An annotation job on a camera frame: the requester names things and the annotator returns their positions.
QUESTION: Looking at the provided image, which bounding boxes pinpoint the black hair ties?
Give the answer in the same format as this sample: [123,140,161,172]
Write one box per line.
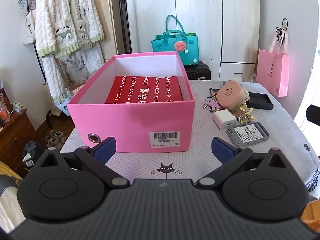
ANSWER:
[276,17,288,43]

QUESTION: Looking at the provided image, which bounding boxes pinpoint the pink star keychain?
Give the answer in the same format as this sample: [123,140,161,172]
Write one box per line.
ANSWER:
[202,87,223,112]

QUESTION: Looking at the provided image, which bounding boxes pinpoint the white wardrobe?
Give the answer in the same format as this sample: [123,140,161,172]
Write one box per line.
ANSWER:
[125,0,260,80]

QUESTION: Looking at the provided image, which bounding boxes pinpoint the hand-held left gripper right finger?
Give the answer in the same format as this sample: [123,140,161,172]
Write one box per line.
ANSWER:
[196,137,294,189]

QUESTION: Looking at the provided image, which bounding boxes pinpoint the beige cabinet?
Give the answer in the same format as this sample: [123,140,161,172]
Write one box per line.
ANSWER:
[82,0,121,60]

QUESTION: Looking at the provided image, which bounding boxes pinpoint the white green plastic bag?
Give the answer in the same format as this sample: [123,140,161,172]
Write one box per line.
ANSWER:
[59,90,73,117]

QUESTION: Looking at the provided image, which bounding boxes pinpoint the grey pocket router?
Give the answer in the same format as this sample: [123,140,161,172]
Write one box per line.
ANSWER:
[226,122,270,147]

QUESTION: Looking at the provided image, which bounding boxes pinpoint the dark blue cloth bag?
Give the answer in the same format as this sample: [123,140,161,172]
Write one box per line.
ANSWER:
[21,141,45,170]

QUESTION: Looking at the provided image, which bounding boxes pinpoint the red printed cloth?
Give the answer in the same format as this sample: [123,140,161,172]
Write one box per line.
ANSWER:
[105,75,183,104]

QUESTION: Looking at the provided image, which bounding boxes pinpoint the teal felt handbag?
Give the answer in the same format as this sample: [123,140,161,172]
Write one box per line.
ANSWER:
[151,14,199,66]

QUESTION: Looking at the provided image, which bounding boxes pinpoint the yellow blanket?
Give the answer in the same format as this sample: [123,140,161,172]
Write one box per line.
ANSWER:
[0,160,23,183]

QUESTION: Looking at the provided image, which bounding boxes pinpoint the white fleece pajama jacket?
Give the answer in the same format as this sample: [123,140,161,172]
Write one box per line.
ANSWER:
[34,0,105,58]

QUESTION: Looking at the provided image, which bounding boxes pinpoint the white charger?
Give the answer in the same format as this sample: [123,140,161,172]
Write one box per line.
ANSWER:
[212,109,237,130]

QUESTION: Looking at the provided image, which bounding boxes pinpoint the wooden cabinet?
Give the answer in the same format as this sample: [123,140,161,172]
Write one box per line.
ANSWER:
[0,107,38,178]

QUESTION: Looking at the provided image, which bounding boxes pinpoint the pink paper bag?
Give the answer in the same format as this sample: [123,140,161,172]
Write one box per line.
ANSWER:
[256,26,290,98]

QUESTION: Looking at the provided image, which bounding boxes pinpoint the black battery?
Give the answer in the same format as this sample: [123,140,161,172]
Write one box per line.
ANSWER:
[246,92,274,110]

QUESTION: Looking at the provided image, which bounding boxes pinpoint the black suitcase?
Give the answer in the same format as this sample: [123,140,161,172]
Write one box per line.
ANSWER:
[185,61,212,80]

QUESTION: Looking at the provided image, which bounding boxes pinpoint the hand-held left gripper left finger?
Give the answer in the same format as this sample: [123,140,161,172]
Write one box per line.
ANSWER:
[35,137,130,189]

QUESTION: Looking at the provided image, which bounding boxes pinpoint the red snack packet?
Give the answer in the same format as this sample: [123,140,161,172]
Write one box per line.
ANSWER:
[0,85,12,123]

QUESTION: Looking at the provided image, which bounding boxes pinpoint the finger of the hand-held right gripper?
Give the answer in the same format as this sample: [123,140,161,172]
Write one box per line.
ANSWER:
[306,104,320,130]

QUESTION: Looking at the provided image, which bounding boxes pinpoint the black clothes rack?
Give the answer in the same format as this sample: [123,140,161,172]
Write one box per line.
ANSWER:
[25,0,50,85]

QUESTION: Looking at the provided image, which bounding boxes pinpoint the white plastic shopping bag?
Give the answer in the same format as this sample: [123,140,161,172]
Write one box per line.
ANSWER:
[62,52,85,72]

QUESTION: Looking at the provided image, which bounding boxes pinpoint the grey sneaker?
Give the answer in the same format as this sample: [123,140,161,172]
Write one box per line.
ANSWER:
[46,130,66,143]
[47,137,67,149]

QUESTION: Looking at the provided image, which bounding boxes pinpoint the pink cardboard box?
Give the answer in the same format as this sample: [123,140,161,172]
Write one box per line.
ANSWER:
[67,51,195,153]

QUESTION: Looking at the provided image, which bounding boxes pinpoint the white tote bag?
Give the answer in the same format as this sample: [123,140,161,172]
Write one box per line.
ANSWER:
[22,10,37,46]

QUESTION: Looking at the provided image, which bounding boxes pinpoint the round pink case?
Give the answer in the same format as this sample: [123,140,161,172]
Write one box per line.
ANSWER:
[216,80,250,112]

